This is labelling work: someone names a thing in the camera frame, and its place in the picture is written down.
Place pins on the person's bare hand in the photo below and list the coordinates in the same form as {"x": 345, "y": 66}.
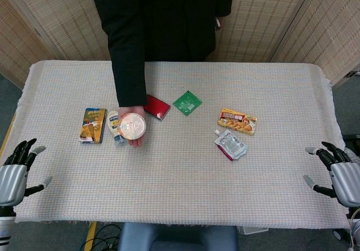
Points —
{"x": 135, "y": 132}

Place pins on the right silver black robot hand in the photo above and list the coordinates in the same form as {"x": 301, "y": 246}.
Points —
{"x": 344, "y": 178}

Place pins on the person's hand at coat side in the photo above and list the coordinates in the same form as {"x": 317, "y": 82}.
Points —
{"x": 218, "y": 23}

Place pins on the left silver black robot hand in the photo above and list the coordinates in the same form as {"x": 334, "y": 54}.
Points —
{"x": 12, "y": 175}

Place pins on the round clear-lidded cup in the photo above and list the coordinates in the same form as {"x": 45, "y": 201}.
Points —
{"x": 132, "y": 126}

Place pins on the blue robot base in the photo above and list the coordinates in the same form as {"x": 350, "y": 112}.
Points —
{"x": 177, "y": 237}

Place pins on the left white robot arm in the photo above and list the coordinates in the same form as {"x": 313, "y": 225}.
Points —
{"x": 5, "y": 228}

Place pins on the person's black sleeved forearm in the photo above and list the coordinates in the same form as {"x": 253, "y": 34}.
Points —
{"x": 128, "y": 65}

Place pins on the red packet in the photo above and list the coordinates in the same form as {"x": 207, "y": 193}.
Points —
{"x": 157, "y": 107}

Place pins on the blue yellow snack box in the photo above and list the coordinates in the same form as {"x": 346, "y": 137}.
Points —
{"x": 92, "y": 125}

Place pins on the yellow orange curry box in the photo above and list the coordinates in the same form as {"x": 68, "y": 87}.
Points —
{"x": 237, "y": 121}

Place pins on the white mayonnaise squeeze bottle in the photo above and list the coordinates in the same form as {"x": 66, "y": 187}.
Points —
{"x": 113, "y": 127}

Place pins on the person's black coat torso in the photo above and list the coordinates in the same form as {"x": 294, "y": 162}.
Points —
{"x": 163, "y": 17}

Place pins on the green square sachet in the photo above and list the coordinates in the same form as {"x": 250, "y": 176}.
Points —
{"x": 187, "y": 103}

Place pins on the white woven tablecloth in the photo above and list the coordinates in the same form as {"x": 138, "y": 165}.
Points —
{"x": 180, "y": 178}

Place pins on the bamboo folding screen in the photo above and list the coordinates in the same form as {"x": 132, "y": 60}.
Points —
{"x": 295, "y": 23}

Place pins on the silver red spout pouch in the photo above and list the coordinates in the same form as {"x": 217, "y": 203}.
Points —
{"x": 230, "y": 145}

